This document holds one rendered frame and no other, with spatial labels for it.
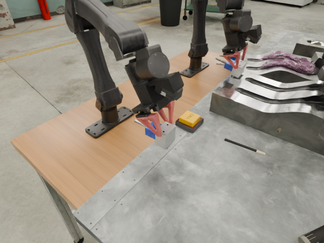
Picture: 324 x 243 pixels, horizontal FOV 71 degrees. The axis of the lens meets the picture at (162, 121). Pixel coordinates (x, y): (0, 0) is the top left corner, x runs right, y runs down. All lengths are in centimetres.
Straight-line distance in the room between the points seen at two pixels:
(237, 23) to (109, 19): 47
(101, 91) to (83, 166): 25
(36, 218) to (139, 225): 117
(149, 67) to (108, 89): 33
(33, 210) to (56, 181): 102
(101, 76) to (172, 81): 33
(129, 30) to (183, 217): 48
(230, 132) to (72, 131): 59
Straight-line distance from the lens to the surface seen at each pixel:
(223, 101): 91
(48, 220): 169
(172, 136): 64
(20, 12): 600
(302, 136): 89
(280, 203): 73
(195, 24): 119
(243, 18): 90
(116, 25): 59
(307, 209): 75
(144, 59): 51
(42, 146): 89
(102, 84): 79
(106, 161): 77
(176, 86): 52
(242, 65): 103
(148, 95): 55
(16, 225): 176
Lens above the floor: 136
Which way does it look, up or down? 39 degrees down
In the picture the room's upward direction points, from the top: straight up
